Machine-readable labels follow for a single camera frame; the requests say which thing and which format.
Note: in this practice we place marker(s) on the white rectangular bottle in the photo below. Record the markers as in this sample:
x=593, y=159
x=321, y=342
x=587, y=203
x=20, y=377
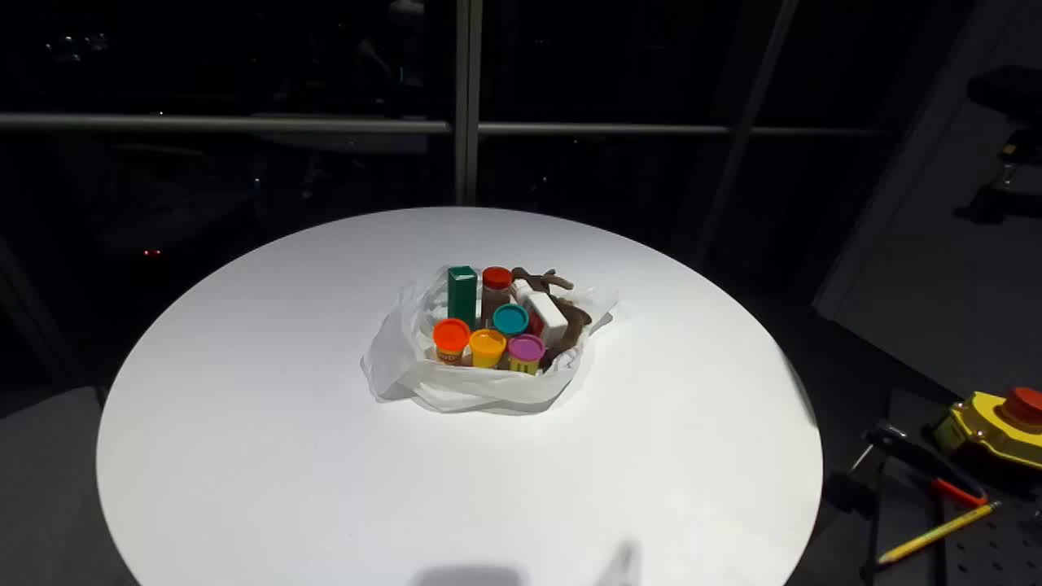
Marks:
x=544, y=318

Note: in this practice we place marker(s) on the teal-lidded play-doh can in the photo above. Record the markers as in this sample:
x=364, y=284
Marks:
x=509, y=322

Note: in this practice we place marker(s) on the green rectangular box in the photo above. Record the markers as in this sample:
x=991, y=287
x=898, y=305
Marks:
x=465, y=293

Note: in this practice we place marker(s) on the white plastic bag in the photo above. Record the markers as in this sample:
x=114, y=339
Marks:
x=400, y=360

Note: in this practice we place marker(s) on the red-lidded brown spice jar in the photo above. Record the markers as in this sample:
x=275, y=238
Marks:
x=496, y=284

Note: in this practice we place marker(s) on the brown plush toy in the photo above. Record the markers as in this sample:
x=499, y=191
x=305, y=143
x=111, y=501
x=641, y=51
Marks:
x=576, y=318

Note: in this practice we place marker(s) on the purple-lidded play-doh can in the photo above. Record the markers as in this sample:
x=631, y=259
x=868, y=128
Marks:
x=525, y=353

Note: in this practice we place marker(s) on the orange-lidded play-doh can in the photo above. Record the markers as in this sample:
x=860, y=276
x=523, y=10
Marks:
x=449, y=339

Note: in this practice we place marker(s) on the metal window railing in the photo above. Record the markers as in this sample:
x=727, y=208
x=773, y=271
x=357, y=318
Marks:
x=468, y=128

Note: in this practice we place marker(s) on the yellow pencil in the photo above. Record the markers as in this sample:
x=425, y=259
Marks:
x=921, y=541

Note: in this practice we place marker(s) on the yellow emergency stop button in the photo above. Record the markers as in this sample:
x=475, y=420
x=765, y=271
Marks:
x=1002, y=424

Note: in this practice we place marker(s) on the red-handled black tool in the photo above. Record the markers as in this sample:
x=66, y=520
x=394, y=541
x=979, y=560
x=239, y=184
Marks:
x=945, y=478

